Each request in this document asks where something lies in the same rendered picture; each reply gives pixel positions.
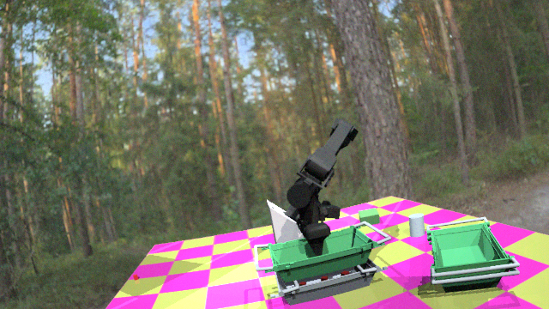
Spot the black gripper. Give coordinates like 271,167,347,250
295,198,331,256

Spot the green rectangular block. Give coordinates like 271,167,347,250
359,208,380,225

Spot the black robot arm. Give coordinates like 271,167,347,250
283,118,358,221

